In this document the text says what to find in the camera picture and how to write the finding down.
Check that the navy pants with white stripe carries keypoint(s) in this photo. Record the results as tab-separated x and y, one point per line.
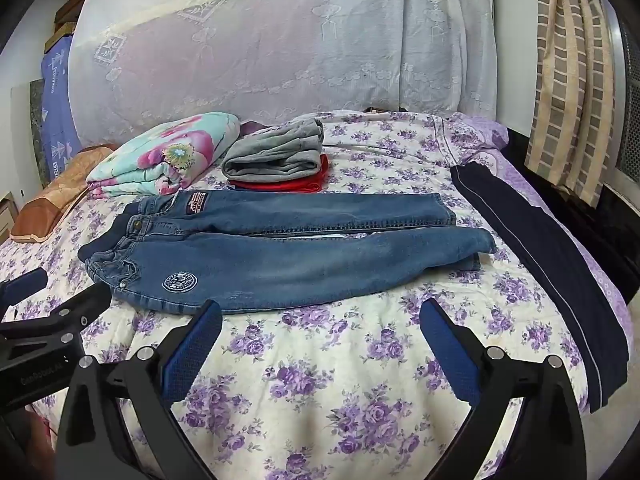
550	270

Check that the floral folded blanket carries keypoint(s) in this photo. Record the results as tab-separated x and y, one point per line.
165	155

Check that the grey folded garment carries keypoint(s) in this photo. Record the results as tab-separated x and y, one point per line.
275	157

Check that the white lace curtain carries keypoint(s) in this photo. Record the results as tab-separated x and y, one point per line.
275	45

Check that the grey grille appliance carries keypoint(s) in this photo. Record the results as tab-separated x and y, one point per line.
631	110

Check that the orange brown pillow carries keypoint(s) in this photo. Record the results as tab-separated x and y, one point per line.
50	200

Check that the blue printed cloth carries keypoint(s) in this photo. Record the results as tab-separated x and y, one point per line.
57	110

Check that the red folded garment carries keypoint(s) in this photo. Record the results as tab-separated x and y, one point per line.
310	183

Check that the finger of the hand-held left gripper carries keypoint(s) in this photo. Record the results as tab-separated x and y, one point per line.
27	281
75	312

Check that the wooden nightstand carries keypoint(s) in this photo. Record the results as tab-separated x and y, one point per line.
5	215

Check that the beige checked curtain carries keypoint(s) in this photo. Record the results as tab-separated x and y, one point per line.
565	85

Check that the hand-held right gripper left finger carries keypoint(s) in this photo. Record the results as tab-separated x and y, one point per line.
192	355

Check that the purple floral bed quilt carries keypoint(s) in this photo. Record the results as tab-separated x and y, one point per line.
325	385

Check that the blue denim pants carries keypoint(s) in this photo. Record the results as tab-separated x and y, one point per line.
300	265

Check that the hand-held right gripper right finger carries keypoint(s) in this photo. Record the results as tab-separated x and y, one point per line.
450	355

